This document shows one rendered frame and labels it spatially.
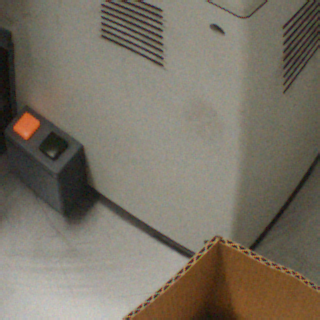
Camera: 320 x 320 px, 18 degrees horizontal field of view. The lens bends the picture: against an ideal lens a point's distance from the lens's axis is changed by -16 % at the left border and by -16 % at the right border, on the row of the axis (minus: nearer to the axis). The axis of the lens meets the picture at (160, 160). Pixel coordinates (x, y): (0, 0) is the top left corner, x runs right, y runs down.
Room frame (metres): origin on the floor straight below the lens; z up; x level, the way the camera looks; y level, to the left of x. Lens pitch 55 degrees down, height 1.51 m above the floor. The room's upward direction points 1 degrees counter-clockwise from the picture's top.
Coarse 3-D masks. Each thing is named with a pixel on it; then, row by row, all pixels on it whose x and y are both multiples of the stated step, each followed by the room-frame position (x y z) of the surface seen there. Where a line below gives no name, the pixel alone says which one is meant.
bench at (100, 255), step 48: (0, 144) 0.46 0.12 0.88; (0, 192) 0.42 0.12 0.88; (96, 192) 0.42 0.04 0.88; (0, 240) 0.37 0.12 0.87; (48, 240) 0.38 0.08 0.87; (96, 240) 0.38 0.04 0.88; (144, 240) 0.38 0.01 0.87; (288, 240) 0.37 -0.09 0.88; (0, 288) 0.33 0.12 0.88; (48, 288) 0.33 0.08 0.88; (96, 288) 0.34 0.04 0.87; (144, 288) 0.34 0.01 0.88
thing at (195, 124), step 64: (0, 0) 0.48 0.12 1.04; (64, 0) 0.43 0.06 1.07; (128, 0) 0.40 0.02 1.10; (192, 0) 0.37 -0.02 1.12; (256, 0) 0.36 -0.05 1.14; (64, 64) 0.43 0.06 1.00; (128, 64) 0.40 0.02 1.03; (192, 64) 0.37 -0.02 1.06; (256, 64) 0.36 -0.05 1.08; (64, 128) 0.43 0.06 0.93; (128, 128) 0.40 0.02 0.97; (192, 128) 0.37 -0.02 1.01; (256, 128) 0.36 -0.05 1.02; (64, 192) 0.40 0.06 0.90; (128, 192) 0.40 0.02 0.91; (192, 192) 0.37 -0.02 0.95; (256, 192) 0.36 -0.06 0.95
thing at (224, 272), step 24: (216, 240) 0.29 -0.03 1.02; (192, 264) 0.28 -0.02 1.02; (216, 264) 0.29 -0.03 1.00; (240, 264) 0.28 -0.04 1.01; (264, 264) 0.27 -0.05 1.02; (168, 288) 0.26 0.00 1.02; (192, 288) 0.28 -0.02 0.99; (216, 288) 0.29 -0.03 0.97; (240, 288) 0.28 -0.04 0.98; (264, 288) 0.27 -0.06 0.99; (288, 288) 0.26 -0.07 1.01; (312, 288) 0.25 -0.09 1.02; (144, 312) 0.25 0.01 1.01; (168, 312) 0.26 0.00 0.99; (192, 312) 0.28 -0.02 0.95; (216, 312) 0.29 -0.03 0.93; (240, 312) 0.28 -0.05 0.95; (264, 312) 0.26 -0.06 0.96; (288, 312) 0.25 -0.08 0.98; (312, 312) 0.24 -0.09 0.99
